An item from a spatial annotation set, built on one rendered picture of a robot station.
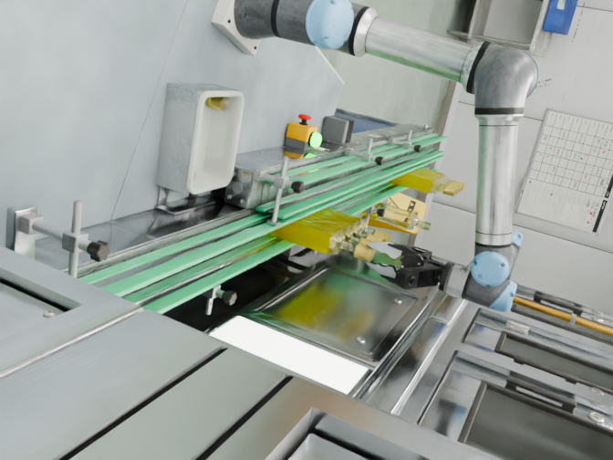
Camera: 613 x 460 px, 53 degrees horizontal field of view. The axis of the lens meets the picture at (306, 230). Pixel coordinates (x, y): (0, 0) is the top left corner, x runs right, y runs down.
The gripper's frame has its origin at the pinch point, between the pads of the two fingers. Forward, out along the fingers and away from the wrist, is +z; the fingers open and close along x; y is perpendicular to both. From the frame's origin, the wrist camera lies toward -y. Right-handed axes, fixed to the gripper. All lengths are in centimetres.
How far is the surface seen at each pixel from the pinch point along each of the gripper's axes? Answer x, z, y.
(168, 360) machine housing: 21, -15, -104
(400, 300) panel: -12.2, -9.0, 8.3
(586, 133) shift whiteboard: 9, -40, 582
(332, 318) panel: -12.8, 0.8, -15.4
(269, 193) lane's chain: 8.5, 28.5, -3.8
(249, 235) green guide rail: 4.0, 20.6, -25.9
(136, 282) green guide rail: 4, 21, -63
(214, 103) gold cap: 30, 37, -22
